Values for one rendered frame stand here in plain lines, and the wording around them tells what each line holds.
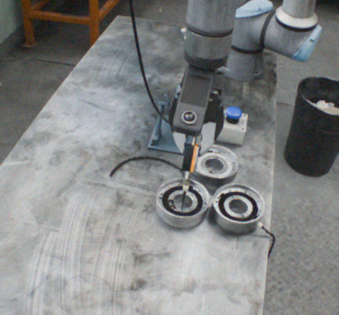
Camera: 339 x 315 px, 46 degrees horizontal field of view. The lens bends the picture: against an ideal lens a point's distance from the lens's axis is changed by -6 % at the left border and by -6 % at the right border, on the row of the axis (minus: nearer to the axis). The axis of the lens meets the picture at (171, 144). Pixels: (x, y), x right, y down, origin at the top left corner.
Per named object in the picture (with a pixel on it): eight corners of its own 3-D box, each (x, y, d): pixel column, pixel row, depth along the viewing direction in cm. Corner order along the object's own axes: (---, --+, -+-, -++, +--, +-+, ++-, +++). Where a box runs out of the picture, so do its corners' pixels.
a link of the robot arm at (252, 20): (236, 29, 129) (243, -11, 120) (275, 42, 124) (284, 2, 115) (219, 41, 121) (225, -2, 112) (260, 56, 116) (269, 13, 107)
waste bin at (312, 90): (338, 187, 206) (368, 122, 178) (277, 175, 210) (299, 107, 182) (333, 145, 232) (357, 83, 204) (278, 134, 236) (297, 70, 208)
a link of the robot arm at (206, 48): (231, 42, 61) (177, 32, 62) (227, 67, 64) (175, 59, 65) (234, 22, 66) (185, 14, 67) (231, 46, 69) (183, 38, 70)
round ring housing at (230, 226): (199, 215, 84) (202, 202, 81) (230, 188, 90) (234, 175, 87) (241, 244, 79) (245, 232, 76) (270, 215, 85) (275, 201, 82)
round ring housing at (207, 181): (241, 188, 90) (245, 175, 88) (194, 193, 88) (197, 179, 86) (228, 156, 98) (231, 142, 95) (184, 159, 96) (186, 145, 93)
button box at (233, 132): (242, 146, 101) (246, 130, 98) (213, 140, 102) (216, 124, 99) (244, 126, 107) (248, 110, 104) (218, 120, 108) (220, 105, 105)
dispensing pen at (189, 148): (172, 214, 78) (188, 125, 76) (174, 209, 82) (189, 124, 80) (184, 216, 78) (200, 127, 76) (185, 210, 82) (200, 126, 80)
